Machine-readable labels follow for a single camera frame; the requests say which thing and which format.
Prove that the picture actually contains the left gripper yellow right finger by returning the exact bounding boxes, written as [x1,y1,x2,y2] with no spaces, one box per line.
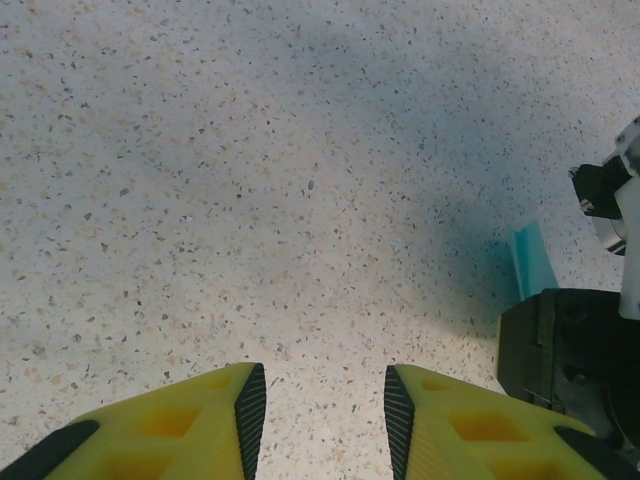
[383,363,640,480]

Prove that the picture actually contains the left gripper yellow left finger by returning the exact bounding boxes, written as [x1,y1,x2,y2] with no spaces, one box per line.
[0,361,267,480]

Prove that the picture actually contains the teal paper sheet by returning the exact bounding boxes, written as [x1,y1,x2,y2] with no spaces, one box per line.
[508,219,559,302]

